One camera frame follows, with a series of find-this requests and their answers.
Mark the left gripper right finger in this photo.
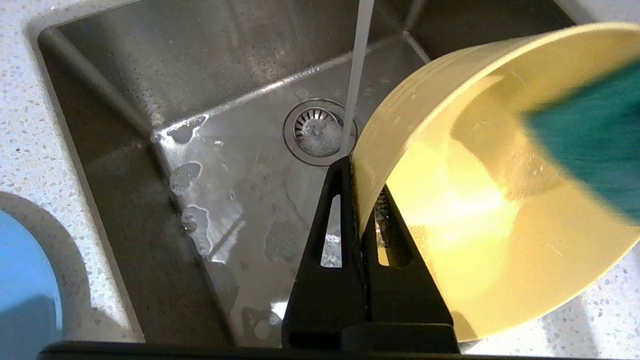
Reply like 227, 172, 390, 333
362, 185, 458, 351

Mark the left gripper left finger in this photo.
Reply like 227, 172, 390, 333
281, 156, 371, 349

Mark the yellow plastic bowl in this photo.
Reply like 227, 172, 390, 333
352, 22, 640, 343

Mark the yellow green sponge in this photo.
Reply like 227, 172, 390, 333
522, 60, 640, 226

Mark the blue round plate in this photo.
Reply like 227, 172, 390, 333
0, 209, 64, 346

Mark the metal sink drain strainer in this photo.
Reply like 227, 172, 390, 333
283, 98, 359, 167

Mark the stainless steel sink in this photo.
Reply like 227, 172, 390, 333
37, 0, 576, 349

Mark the clear tap water stream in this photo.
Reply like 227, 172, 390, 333
341, 0, 376, 156

